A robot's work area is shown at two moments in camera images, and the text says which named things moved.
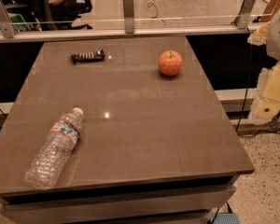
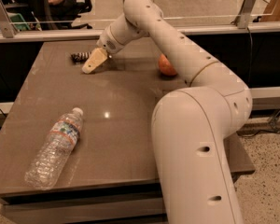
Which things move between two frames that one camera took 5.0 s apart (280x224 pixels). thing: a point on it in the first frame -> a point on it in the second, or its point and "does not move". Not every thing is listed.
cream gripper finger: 273,92 -> 98,56
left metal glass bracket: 3,16 does not move
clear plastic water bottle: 49,159 does not move
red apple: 170,63 does not move
